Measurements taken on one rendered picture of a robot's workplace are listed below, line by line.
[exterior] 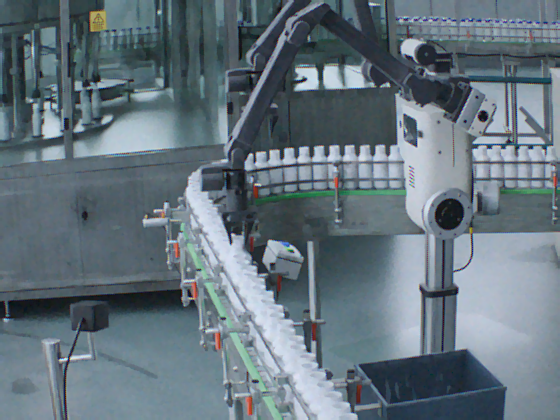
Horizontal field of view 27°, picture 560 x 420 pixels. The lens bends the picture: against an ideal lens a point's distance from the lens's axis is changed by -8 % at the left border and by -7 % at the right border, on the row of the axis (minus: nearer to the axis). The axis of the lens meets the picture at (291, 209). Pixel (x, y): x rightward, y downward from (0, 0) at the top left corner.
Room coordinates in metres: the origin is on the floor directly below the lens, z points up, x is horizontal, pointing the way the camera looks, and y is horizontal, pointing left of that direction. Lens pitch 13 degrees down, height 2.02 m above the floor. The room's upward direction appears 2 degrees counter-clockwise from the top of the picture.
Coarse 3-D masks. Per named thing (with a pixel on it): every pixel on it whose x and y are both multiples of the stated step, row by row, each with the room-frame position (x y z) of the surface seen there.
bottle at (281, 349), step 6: (282, 330) 2.54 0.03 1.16; (288, 330) 2.54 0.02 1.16; (282, 336) 2.51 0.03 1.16; (288, 336) 2.51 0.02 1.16; (282, 342) 2.51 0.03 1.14; (276, 348) 2.52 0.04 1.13; (282, 348) 2.51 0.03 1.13; (276, 354) 2.51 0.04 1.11; (282, 354) 2.50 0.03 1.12; (282, 360) 2.50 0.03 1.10; (276, 366) 2.52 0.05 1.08; (282, 366) 2.50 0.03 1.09; (276, 372) 2.52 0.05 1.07
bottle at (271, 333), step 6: (276, 312) 2.66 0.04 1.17; (270, 318) 2.63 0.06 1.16; (276, 318) 2.63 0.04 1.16; (282, 318) 2.63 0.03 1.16; (270, 324) 2.63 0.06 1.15; (276, 324) 2.63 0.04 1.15; (270, 330) 2.63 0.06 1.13; (264, 336) 2.64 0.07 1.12; (270, 336) 2.62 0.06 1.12; (276, 336) 2.62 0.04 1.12; (270, 342) 2.62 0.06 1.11; (270, 360) 2.62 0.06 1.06; (270, 366) 2.62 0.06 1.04; (270, 372) 2.62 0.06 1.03
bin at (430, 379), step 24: (384, 360) 2.88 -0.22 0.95; (408, 360) 2.89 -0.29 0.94; (432, 360) 2.90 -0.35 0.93; (456, 360) 2.92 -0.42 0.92; (480, 360) 2.82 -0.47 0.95; (384, 384) 2.88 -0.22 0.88; (408, 384) 2.89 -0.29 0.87; (432, 384) 2.90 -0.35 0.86; (456, 384) 2.92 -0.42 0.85; (480, 384) 2.80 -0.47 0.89; (504, 384) 2.63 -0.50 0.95; (360, 408) 2.60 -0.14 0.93; (384, 408) 2.59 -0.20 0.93; (408, 408) 2.58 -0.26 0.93; (432, 408) 2.59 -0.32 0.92; (456, 408) 2.60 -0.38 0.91; (480, 408) 2.61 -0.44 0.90
